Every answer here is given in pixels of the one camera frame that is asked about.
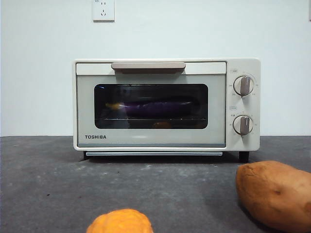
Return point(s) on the dark purple eggplant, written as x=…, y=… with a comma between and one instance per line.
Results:
x=155, y=109

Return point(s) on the silver oven crumb tray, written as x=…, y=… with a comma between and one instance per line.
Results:
x=153, y=154

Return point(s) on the beige oven knob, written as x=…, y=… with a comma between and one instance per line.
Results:
x=243, y=85
x=243, y=124

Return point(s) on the white Toshiba toaster oven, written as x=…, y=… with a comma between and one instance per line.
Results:
x=243, y=104

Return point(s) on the orange pumpkin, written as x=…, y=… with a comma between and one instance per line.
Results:
x=119, y=223

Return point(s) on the brown sweet potato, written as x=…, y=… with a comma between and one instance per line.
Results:
x=277, y=194

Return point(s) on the white wall socket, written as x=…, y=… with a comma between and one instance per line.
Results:
x=104, y=11

